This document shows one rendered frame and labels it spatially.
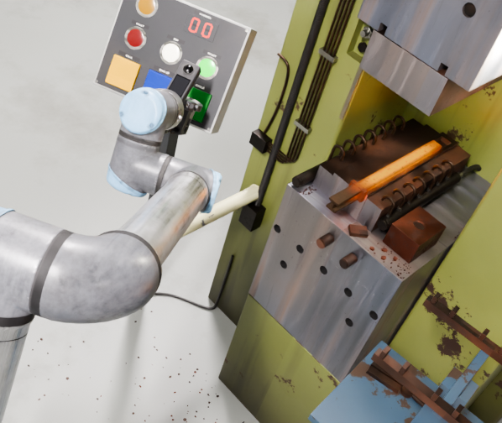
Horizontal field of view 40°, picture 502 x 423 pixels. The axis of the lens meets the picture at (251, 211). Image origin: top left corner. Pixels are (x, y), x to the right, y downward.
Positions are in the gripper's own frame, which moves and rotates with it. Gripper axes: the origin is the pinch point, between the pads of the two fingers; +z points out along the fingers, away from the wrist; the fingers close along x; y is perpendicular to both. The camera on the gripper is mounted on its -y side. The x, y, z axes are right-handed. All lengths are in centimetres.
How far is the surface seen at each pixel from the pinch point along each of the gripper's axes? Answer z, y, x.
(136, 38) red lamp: 1.2, -8.7, -19.7
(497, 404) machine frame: 66, 62, 121
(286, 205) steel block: 5.7, 15.9, 31.3
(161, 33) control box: 1.6, -12.3, -14.1
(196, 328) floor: 62, 82, 15
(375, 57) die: -14.1, -25.5, 38.0
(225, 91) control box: 1.7, -5.2, 6.4
